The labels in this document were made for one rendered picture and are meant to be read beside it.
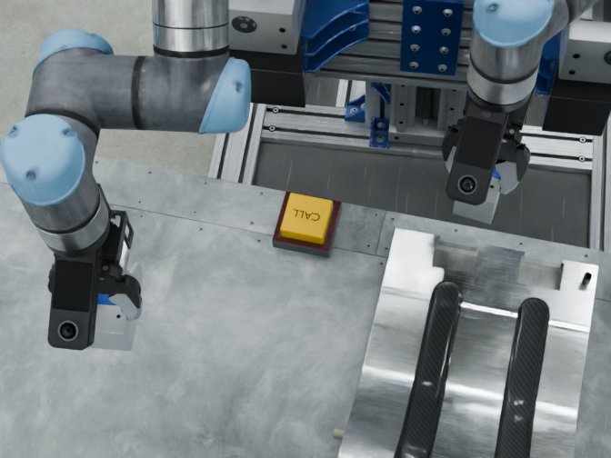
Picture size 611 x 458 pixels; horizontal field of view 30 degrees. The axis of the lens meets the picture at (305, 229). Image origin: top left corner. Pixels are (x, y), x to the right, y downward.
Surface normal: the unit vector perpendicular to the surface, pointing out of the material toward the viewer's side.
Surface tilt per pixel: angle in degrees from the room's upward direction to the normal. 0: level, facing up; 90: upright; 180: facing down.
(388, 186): 0
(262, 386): 0
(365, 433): 25
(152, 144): 0
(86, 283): 30
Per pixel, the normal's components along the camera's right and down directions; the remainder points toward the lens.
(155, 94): -0.09, 0.11
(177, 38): -0.16, 0.36
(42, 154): -0.04, -0.47
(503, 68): -0.18, 0.87
